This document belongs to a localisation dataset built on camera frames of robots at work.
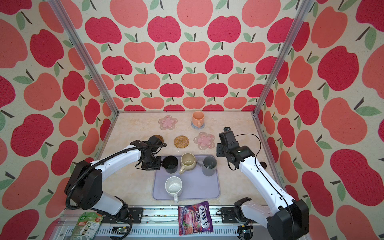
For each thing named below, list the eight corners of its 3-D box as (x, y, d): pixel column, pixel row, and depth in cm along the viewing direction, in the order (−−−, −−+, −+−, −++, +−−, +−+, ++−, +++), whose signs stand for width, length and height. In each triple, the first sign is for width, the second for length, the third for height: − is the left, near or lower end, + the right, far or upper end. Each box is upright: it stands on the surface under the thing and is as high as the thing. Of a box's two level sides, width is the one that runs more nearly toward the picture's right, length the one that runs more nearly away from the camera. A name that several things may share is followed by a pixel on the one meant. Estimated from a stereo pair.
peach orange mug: (192, 130, 111) (192, 122, 104) (192, 118, 119) (192, 111, 112) (204, 130, 111) (204, 122, 104) (203, 118, 119) (204, 111, 112)
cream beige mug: (180, 175, 89) (179, 170, 83) (181, 158, 96) (180, 152, 90) (195, 175, 89) (195, 170, 83) (195, 158, 96) (195, 152, 90)
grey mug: (197, 176, 89) (198, 168, 80) (197, 164, 94) (197, 156, 85) (215, 176, 89) (217, 168, 80) (213, 164, 94) (216, 156, 85)
